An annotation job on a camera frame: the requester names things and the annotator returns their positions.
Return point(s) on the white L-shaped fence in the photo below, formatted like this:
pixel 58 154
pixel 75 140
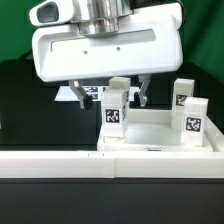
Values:
pixel 110 164

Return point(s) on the white sheet with markers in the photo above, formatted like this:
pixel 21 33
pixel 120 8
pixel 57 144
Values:
pixel 65 94

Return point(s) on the white square table top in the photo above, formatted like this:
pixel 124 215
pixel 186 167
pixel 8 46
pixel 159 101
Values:
pixel 150 130

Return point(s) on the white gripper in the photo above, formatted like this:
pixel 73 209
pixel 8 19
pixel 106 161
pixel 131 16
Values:
pixel 76 41

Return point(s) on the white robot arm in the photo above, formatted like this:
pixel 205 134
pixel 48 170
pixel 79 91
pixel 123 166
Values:
pixel 88 39

